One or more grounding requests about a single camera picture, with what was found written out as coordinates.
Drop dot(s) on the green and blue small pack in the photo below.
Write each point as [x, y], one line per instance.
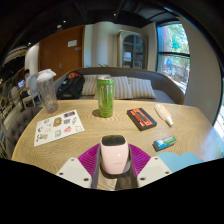
[165, 143]

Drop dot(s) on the black-framed window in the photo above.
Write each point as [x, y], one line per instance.
[173, 53]

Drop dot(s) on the green drink can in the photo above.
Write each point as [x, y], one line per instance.
[106, 100]

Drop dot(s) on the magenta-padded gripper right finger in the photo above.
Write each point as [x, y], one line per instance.
[153, 171]

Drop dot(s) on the pink computer mouse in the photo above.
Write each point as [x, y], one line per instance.
[114, 156]

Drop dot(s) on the white squeeze tube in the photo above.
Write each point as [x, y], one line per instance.
[163, 114]

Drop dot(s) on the white sticker sheet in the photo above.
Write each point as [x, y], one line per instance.
[58, 128]

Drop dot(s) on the striped cushion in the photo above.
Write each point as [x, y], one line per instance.
[88, 85]
[122, 87]
[142, 88]

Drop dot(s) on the person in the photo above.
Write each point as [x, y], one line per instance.
[26, 81]

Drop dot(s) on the black backpack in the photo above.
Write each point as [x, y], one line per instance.
[70, 87]

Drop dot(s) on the clear plastic tumbler with lid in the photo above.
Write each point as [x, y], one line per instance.
[48, 95]

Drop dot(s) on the bright side window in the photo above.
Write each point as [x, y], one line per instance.
[220, 125]

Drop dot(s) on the grey curved sofa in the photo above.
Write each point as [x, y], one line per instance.
[165, 86]

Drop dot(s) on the glass-door cabinet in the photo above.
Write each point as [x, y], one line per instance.
[132, 50]

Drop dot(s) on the brown wooden door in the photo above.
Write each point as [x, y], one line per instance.
[60, 53]

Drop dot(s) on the grey tufted chair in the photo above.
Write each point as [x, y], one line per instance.
[18, 128]

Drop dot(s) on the black and orange flat box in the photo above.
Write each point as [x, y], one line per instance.
[141, 119]

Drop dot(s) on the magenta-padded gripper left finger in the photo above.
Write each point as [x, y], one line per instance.
[75, 171]

